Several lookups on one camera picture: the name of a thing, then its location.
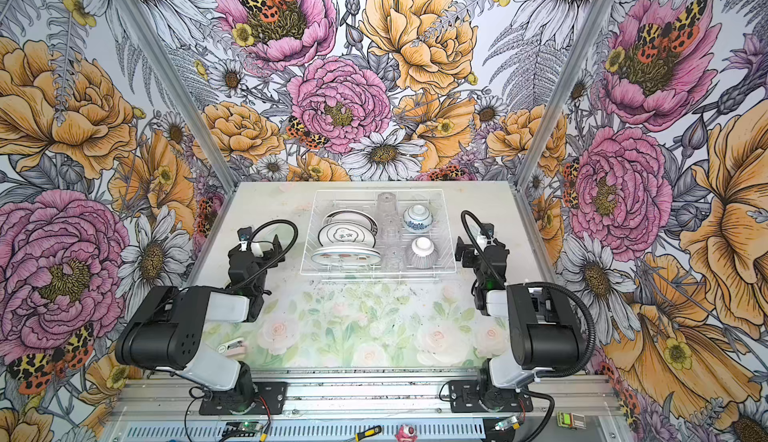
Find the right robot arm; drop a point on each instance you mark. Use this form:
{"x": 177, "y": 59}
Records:
{"x": 544, "y": 334}

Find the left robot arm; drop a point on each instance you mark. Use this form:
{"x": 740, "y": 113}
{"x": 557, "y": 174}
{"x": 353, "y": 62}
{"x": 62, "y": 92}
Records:
{"x": 165, "y": 332}

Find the blue white porcelain bowl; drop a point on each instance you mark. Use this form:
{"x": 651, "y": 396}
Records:
{"x": 418, "y": 218}

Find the pink round object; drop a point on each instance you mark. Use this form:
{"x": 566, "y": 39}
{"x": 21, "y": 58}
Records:
{"x": 406, "y": 433}

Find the clear glass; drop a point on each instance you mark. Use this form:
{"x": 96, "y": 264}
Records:
{"x": 392, "y": 249}
{"x": 387, "y": 211}

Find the front clear glass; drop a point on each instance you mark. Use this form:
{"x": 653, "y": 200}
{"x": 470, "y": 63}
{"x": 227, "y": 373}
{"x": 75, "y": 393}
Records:
{"x": 392, "y": 249}

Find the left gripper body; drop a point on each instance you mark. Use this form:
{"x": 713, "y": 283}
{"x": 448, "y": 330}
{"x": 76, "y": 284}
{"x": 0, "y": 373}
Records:
{"x": 253, "y": 256}

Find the white wire dish rack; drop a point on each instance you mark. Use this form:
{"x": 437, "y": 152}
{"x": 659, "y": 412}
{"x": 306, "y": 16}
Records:
{"x": 326, "y": 201}

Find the yellow handled screwdriver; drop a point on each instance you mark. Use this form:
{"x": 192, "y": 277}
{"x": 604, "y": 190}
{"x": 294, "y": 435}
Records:
{"x": 365, "y": 434}

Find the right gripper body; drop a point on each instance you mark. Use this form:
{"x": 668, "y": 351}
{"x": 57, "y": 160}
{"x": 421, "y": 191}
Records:
{"x": 475, "y": 256}

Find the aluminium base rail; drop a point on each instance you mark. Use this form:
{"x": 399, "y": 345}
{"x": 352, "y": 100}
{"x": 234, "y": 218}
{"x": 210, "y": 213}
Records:
{"x": 314, "y": 393}

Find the rear clear glass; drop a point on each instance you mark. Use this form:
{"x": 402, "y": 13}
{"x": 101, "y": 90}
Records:
{"x": 387, "y": 211}

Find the green red rimmed plate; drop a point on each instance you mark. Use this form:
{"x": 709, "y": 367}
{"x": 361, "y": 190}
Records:
{"x": 344, "y": 232}

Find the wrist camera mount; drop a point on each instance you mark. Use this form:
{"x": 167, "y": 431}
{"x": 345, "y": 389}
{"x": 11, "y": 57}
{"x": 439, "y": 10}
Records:
{"x": 485, "y": 236}
{"x": 247, "y": 241}

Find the small green display device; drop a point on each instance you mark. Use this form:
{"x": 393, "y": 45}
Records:
{"x": 570, "y": 420}

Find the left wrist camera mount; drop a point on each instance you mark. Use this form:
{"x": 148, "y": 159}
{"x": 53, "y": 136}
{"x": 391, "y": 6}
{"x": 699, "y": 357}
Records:
{"x": 247, "y": 241}

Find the white plate cloud emblem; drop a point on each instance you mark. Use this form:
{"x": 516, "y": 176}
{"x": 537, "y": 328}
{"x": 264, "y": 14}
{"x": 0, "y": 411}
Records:
{"x": 353, "y": 216}

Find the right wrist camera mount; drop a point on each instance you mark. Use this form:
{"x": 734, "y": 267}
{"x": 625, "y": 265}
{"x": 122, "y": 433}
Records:
{"x": 485, "y": 236}

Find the watermelon pattern plate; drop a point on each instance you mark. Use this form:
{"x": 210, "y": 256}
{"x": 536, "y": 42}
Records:
{"x": 346, "y": 255}

